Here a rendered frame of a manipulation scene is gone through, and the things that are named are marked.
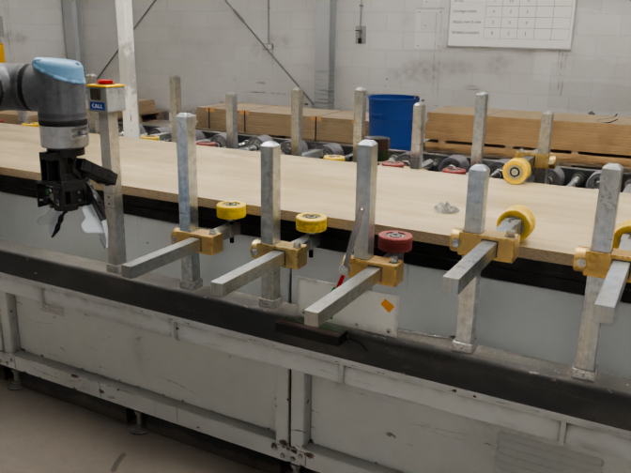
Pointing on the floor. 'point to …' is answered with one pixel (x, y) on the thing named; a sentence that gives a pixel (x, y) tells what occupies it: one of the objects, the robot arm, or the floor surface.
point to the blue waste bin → (392, 118)
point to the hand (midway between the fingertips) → (81, 242)
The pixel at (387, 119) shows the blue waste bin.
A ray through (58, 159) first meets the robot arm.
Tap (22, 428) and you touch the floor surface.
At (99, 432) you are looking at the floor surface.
